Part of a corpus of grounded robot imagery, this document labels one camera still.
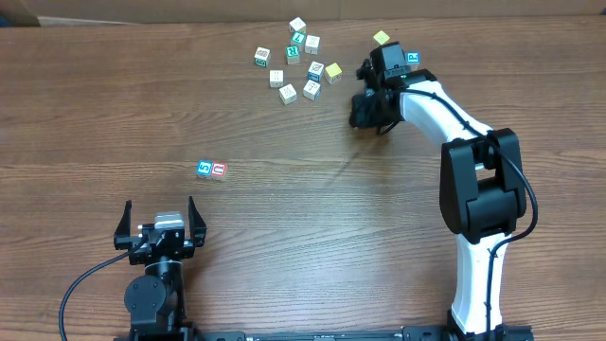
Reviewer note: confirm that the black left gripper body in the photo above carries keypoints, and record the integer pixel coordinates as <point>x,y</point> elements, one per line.
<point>137,257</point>

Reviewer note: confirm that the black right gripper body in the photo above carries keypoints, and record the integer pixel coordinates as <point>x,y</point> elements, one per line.
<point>368,114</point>

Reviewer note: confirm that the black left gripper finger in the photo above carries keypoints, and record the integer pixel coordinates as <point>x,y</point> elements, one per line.
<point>197,226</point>
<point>122,235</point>

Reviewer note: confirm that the blue number 5 block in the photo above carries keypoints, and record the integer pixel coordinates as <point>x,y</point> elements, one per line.
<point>204,168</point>

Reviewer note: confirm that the red letter U block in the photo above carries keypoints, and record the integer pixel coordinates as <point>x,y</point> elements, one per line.
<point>219,171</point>

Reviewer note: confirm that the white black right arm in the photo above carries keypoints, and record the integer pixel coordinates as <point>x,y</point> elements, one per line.
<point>482,190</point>

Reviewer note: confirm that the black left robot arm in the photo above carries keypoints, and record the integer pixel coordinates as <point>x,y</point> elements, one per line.
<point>156,300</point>

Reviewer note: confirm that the yellow top centre block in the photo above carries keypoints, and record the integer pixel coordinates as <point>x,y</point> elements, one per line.
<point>333,73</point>

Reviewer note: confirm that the blue letter P block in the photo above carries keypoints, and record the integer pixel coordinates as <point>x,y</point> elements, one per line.
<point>413,58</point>

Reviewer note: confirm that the white blue edged block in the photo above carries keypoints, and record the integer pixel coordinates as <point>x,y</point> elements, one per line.
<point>312,90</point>

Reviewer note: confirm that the yellow top far block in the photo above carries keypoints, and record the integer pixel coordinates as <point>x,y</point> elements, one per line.
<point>380,38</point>

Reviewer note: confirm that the blue sided white block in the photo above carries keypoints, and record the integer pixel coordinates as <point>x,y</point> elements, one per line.
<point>315,71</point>

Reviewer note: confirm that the yellow letter S block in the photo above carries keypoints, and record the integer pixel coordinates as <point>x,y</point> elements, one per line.
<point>287,94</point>

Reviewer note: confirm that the white umbrella block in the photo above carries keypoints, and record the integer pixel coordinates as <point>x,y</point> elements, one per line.
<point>312,44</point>

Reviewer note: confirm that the green letter R block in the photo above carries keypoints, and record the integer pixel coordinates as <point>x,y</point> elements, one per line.
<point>292,54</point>

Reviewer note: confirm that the green letter L block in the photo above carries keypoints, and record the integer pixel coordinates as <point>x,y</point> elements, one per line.
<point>298,38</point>

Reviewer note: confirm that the white butterfly block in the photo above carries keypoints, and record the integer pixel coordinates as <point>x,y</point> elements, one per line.
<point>276,78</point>

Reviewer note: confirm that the top white ball block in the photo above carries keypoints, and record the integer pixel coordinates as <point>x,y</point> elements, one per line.
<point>298,25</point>

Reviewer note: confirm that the green letter B block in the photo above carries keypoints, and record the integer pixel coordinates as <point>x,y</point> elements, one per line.
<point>262,56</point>

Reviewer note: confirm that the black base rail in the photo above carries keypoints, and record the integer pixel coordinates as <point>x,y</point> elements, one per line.
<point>410,333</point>

